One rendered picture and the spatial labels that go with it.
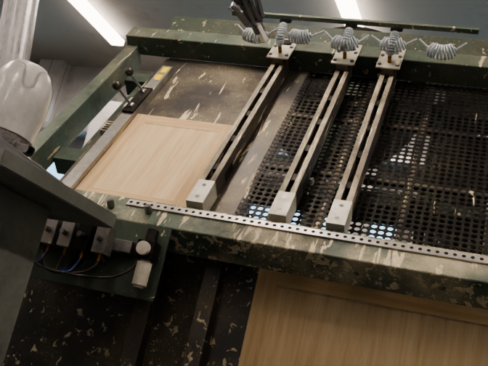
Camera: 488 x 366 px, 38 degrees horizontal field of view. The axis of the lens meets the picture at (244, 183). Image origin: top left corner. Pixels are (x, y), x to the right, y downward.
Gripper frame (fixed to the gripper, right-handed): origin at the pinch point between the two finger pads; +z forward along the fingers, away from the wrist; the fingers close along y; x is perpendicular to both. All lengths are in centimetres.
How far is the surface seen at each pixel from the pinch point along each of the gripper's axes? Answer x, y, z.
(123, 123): 58, -43, 14
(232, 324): -12, -66, 75
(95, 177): 36, -68, 19
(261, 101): 32.1, 4.2, 32.2
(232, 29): 122, 53, 23
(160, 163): 30, -46, 27
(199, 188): 0, -48, 32
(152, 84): 78, -17, 13
